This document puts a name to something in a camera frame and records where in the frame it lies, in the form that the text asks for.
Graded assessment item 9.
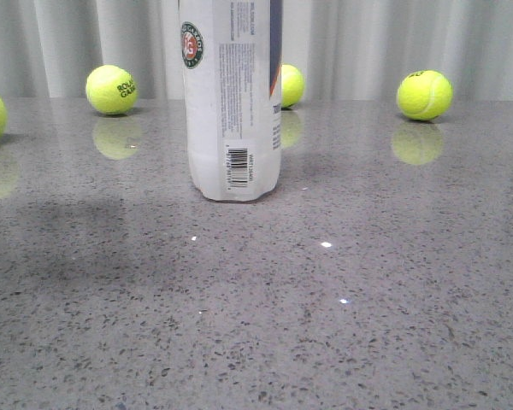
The white blue tennis ball can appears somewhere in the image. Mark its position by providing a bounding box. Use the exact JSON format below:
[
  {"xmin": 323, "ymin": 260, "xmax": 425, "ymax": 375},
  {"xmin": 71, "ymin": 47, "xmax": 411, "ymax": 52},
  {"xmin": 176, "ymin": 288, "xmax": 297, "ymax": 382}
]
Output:
[{"xmin": 178, "ymin": 1, "xmax": 283, "ymax": 202}]

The yellow tennis ball middle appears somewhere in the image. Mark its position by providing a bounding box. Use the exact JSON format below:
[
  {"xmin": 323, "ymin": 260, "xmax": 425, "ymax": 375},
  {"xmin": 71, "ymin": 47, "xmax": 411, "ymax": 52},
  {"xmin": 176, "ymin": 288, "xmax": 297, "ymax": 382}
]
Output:
[{"xmin": 281, "ymin": 64, "xmax": 305, "ymax": 108}]

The yellow tennis ball with lettering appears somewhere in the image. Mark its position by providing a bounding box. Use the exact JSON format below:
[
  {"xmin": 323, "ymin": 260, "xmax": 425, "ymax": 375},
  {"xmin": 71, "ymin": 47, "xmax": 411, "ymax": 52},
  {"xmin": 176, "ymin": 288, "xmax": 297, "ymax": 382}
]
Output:
[{"xmin": 85, "ymin": 65, "xmax": 138, "ymax": 115}]

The yellow tennis ball right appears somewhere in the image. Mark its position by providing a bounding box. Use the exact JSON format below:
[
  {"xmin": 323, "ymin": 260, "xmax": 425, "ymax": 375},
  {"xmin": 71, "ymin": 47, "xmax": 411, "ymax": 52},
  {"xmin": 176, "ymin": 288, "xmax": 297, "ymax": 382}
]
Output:
[{"xmin": 397, "ymin": 70, "xmax": 453, "ymax": 120}]

